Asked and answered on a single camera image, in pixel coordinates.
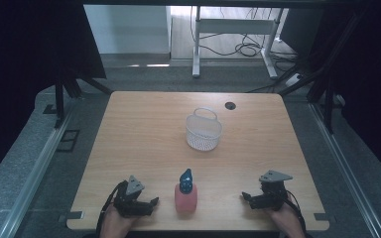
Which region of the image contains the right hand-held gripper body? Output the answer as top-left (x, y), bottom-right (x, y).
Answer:
top-left (258, 170), bottom-right (294, 212)

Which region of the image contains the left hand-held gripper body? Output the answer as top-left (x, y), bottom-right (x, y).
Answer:
top-left (113, 175), bottom-right (151, 218)

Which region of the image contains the person's left hand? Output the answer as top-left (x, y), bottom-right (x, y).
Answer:
top-left (99, 203), bottom-right (137, 238)

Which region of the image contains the pink spray bottle blue nozzle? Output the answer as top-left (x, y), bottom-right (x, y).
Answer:
top-left (174, 168), bottom-right (198, 214)

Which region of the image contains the white plastic mesh basket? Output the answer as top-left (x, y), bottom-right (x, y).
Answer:
top-left (185, 106), bottom-right (223, 153)

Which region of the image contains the black metal stand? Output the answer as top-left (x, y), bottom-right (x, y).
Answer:
top-left (279, 9), bottom-right (368, 135)
top-left (53, 70), bottom-right (114, 130)

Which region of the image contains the white power strip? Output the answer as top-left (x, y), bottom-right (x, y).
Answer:
top-left (285, 72), bottom-right (304, 88)

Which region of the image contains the black curtain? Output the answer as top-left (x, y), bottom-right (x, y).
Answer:
top-left (279, 5), bottom-right (381, 189)
top-left (0, 0), bottom-right (107, 191)

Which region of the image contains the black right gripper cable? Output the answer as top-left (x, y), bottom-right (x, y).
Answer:
top-left (285, 189), bottom-right (308, 234)

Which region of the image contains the aluminium floor rail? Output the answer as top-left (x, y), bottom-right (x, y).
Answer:
top-left (309, 101), bottom-right (381, 238)
top-left (0, 98), bottom-right (77, 238)

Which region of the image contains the black coiled floor cable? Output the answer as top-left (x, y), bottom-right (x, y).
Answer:
top-left (196, 31), bottom-right (299, 72)

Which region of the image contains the white metal desk frame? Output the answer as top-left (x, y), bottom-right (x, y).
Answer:
top-left (191, 5), bottom-right (285, 80)

